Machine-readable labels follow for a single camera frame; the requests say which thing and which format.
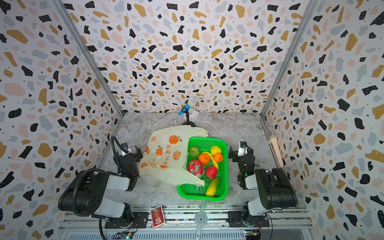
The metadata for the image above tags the orange tangerine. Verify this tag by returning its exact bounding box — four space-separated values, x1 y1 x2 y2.
199 153 211 165
214 153 224 163

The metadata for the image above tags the red apple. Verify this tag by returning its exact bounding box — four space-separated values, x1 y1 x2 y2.
205 166 218 180

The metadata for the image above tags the cream plastic bag orange print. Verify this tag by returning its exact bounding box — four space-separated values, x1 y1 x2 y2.
139 126 208 186

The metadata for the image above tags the pink dragon fruit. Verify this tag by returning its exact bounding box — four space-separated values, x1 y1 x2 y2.
187 159 205 179

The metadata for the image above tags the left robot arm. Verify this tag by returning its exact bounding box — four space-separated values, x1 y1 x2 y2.
58 147 143 229

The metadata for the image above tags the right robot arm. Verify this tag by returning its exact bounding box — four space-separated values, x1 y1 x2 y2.
228 141 297 228

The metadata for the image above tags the yellow banana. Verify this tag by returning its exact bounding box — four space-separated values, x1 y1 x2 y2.
203 152 219 170

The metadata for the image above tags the yellow lemon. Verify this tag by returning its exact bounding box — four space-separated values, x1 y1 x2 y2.
210 146 222 156

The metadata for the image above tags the beige wooden pestle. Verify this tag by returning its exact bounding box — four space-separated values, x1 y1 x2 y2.
270 135 284 168

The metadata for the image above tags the green plastic basket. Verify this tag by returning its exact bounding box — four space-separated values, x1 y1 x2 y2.
177 137 229 202

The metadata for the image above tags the green spiky fruit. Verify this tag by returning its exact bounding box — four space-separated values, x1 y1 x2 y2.
189 146 200 158

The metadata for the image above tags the red playing card box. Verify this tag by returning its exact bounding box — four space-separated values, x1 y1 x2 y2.
150 206 165 229

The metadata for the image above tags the black microphone stand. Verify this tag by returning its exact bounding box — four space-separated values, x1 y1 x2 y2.
182 109 196 127

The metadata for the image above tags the round metal mounting plate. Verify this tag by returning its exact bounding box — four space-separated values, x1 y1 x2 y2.
194 212 208 227

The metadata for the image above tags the blue toy microphone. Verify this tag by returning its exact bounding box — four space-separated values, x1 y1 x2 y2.
178 98 197 116

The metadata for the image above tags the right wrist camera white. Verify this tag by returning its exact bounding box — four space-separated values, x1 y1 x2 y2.
238 141 248 157

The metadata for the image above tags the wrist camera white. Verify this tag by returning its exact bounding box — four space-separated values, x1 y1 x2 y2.
121 143 132 156
238 141 248 157

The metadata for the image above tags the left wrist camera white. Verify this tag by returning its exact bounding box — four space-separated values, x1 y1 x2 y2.
121 143 132 156

